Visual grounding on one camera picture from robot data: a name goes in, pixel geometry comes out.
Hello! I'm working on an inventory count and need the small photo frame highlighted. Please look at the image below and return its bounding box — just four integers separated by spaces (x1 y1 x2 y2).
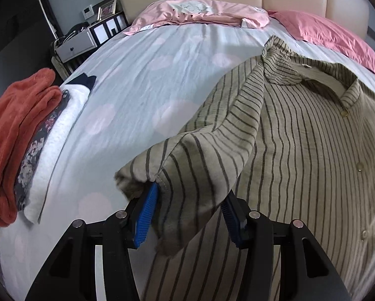
97 0 117 21

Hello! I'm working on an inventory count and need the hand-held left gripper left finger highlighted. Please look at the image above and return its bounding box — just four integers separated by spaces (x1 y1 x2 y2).
24 182 160 301

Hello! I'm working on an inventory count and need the orange fleece garment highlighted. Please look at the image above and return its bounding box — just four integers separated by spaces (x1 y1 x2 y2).
0 68 62 228

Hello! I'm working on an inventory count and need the white fluffy garment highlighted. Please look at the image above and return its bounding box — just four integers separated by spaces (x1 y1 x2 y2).
24 83 92 224

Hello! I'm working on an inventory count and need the deep pink pillow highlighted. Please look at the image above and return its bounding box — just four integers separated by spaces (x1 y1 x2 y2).
267 10 375 84

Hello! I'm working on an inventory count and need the light pink pillow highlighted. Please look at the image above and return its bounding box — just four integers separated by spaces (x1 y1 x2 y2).
124 0 271 36

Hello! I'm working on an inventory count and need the white cord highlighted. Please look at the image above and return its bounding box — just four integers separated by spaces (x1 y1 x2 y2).
33 0 57 35

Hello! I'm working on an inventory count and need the olive striped button shirt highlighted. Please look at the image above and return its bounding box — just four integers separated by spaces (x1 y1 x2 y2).
114 35 375 301

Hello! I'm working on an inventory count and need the navy cloth piece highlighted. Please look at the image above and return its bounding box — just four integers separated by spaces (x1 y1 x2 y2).
73 73 97 88

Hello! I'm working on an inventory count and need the white nightstand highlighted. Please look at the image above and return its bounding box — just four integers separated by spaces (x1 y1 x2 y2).
51 11 128 77

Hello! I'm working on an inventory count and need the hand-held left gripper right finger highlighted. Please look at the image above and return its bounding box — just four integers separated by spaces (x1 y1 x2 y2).
220 193 352 301

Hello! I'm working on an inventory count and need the dark floral garment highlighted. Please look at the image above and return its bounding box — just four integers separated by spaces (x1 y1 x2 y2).
14 89 71 210

